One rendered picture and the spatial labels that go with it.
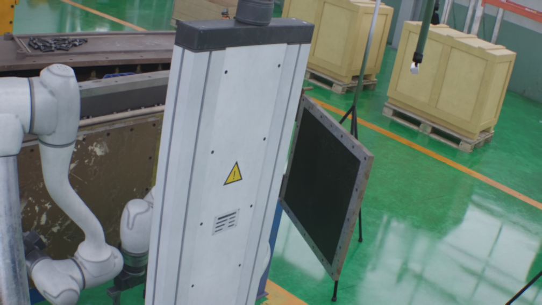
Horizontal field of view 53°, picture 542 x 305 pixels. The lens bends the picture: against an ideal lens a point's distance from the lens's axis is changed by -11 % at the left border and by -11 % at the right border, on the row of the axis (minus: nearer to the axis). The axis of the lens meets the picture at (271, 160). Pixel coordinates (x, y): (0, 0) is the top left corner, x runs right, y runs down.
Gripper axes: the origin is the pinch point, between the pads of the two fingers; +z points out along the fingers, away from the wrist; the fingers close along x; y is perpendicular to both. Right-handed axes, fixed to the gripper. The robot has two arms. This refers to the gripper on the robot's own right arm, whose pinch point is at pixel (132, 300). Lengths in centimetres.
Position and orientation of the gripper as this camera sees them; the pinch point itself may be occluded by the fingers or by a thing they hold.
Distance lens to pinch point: 202.1
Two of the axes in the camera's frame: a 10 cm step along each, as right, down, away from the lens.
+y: 7.4, 4.0, -5.5
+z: -1.9, 9.0, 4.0
